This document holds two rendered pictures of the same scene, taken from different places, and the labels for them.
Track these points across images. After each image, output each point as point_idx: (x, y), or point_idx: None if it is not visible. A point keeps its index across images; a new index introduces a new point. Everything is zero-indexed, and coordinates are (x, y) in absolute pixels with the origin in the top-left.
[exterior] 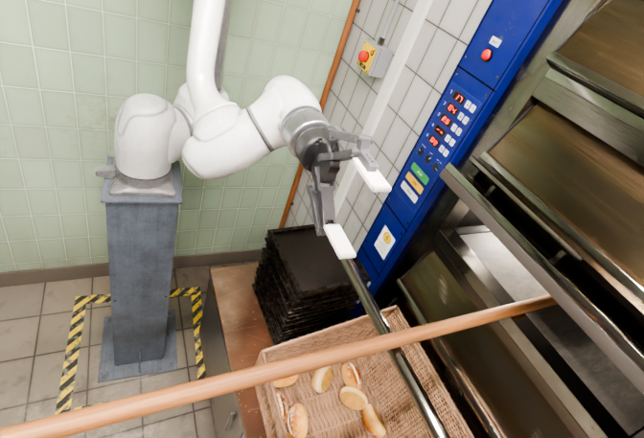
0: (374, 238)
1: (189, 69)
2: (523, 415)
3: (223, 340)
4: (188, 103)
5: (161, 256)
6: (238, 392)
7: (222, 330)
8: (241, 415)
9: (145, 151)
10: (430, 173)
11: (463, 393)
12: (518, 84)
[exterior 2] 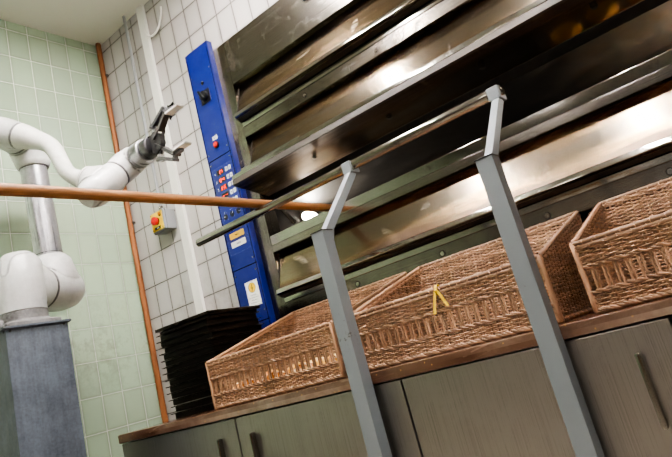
0: (246, 304)
1: (61, 168)
2: (373, 234)
3: (172, 429)
4: (43, 261)
5: (66, 398)
6: (210, 412)
7: (165, 424)
8: (224, 409)
9: (29, 278)
10: (239, 216)
11: (358, 281)
12: (238, 140)
